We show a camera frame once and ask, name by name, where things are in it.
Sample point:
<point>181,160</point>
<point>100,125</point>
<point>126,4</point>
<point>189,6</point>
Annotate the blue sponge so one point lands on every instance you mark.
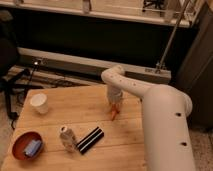
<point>32,148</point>

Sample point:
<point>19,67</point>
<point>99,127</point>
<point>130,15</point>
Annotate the orange pepper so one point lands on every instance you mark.
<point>114,111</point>

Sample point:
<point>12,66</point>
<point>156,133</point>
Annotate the black striped box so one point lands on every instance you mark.
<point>91,139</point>

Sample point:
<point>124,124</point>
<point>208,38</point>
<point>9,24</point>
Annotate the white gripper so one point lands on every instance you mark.
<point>114,95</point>

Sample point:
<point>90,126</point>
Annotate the silver drink can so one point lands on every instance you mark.
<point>68,138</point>

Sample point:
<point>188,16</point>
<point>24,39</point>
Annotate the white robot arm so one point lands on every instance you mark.
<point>164,120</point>

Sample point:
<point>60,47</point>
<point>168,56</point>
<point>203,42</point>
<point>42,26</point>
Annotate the red bowl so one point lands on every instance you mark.
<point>22,141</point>

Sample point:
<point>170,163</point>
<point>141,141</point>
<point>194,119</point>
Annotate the metal pole stand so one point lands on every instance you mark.
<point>159,65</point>

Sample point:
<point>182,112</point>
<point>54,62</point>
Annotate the black office chair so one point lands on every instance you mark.
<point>9,57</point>

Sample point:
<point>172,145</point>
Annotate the white paper cup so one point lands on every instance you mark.
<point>39,103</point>

